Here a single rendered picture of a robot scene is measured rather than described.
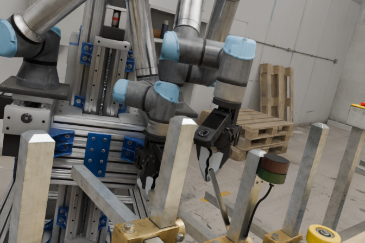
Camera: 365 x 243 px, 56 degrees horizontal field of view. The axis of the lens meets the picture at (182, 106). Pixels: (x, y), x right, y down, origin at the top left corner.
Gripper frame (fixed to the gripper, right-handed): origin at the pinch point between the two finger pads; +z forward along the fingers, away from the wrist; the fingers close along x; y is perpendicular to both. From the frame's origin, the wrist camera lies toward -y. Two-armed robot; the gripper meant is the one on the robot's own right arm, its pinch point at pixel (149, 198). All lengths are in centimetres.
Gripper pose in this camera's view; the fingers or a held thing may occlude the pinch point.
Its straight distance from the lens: 109.2
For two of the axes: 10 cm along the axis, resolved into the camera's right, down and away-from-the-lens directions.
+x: -7.6, -0.3, -6.5
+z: -2.0, 9.6, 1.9
